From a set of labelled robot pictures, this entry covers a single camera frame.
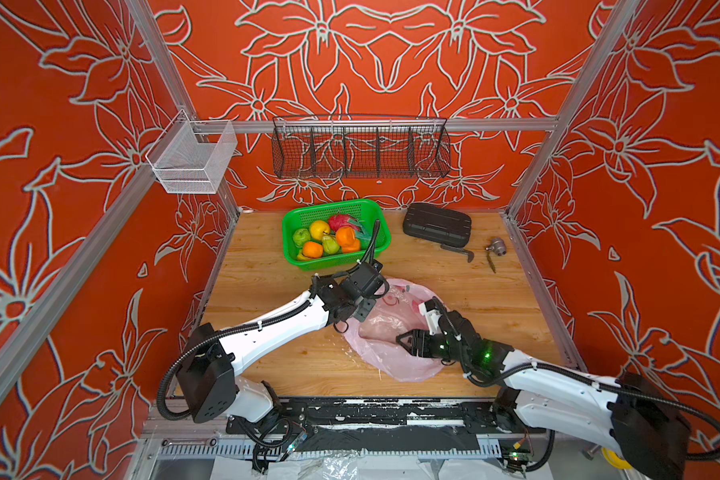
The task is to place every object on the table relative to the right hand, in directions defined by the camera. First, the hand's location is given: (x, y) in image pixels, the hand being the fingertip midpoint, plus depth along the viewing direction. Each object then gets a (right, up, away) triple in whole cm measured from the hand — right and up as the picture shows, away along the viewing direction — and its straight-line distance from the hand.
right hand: (397, 342), depth 79 cm
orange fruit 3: (-26, +24, +22) cm, 42 cm away
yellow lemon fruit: (-25, +31, +28) cm, 49 cm away
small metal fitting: (+41, +25, +28) cm, 56 cm away
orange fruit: (-15, +29, +19) cm, 38 cm away
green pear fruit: (-20, +26, +24) cm, 41 cm away
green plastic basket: (-7, +38, +36) cm, 53 cm away
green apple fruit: (-31, +29, +25) cm, 49 cm away
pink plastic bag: (-7, 0, 0) cm, 7 cm away
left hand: (-10, +13, +1) cm, 16 cm away
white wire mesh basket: (-64, +54, +14) cm, 85 cm away
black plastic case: (+19, +33, +28) cm, 47 cm away
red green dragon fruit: (-16, +35, +28) cm, 47 cm away
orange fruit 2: (-13, +25, +25) cm, 37 cm away
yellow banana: (-30, +21, +24) cm, 44 cm away
